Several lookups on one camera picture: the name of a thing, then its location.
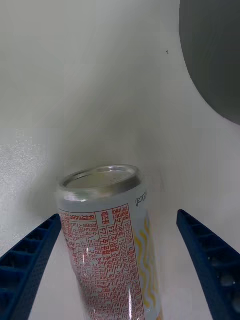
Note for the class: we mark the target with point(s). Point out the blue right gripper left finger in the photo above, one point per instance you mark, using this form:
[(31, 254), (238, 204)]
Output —
[(27, 262)]

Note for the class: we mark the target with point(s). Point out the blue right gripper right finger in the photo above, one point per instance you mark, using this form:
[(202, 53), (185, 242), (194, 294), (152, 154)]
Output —
[(212, 257)]

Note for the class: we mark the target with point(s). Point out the white can with red print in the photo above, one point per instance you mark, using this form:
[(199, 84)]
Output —
[(110, 240)]

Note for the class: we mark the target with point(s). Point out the grey plastic waste bin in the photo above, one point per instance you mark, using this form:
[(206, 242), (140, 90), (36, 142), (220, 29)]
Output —
[(215, 55)]

